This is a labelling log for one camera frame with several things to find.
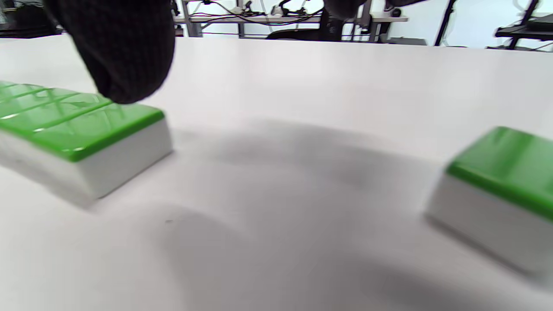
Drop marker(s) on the person's right hand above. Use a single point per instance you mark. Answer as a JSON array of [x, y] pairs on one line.
[[121, 47]]

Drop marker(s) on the group of green mahjong tiles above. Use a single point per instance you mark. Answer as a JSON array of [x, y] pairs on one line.
[[77, 129]]

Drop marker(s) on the circle print green mahjong tile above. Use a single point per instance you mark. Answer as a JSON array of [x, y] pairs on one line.
[[497, 172]]

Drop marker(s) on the black office chair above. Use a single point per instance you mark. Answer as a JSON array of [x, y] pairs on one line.
[[328, 31]]

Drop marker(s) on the black computer mouse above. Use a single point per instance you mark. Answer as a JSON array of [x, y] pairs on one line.
[[396, 12]]

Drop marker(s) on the black desk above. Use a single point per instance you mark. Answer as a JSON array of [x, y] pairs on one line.
[[522, 31]]

